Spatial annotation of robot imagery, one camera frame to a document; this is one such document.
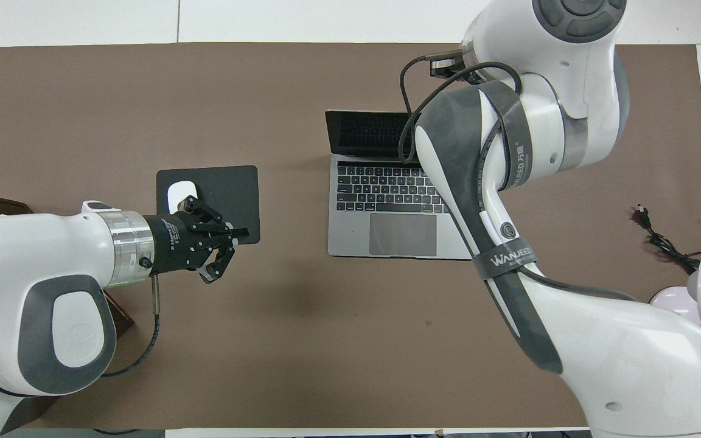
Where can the black mouse pad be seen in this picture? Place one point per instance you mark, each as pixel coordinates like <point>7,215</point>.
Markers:
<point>232,188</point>

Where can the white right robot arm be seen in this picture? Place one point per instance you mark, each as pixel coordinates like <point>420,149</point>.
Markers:
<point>630,365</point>

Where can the grey aluminium laptop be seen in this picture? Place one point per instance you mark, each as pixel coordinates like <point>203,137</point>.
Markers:
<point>399,237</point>

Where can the brown table mat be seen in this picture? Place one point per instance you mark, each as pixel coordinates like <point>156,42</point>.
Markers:
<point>326,340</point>

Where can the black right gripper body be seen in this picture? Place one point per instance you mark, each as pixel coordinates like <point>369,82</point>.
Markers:
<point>446,69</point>

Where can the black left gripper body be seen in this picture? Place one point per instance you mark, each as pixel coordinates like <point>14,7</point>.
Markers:
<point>174,243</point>

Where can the white computer mouse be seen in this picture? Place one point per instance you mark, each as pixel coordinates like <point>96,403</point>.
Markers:
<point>177,193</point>

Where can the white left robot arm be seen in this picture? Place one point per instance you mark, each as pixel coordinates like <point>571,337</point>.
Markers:
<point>22,255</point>

